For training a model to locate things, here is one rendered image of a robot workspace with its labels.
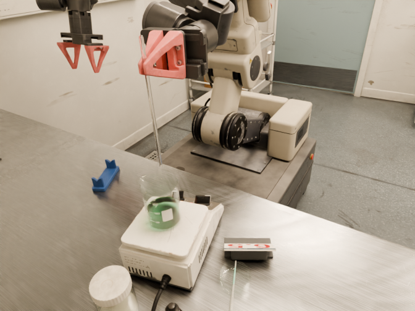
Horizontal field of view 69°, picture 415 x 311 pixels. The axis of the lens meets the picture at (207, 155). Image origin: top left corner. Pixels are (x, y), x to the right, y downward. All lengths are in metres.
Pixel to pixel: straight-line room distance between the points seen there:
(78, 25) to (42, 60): 1.05
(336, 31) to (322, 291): 2.95
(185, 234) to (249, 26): 0.93
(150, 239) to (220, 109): 0.89
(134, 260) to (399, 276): 0.45
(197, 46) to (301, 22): 2.96
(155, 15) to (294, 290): 0.52
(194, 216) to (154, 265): 0.10
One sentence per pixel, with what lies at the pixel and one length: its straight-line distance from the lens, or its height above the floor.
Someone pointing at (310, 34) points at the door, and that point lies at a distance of 3.40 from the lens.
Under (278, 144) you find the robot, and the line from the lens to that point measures 1.50.
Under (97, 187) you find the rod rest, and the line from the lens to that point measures 0.80.
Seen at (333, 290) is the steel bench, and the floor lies 0.75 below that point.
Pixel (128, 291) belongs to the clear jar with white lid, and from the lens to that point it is 0.50.
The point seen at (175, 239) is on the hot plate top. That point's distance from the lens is 0.51.
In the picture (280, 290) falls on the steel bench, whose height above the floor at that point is 0.75.
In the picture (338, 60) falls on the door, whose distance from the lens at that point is 3.39.
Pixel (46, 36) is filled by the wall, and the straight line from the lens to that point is 1.98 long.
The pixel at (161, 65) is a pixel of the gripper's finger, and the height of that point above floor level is 1.09.
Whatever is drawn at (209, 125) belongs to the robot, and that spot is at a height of 0.62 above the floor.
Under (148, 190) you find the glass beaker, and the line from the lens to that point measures 0.53.
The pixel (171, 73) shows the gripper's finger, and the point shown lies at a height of 1.08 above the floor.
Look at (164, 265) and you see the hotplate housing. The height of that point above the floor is 0.81.
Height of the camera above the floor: 1.22
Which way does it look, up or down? 33 degrees down
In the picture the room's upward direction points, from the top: 3 degrees counter-clockwise
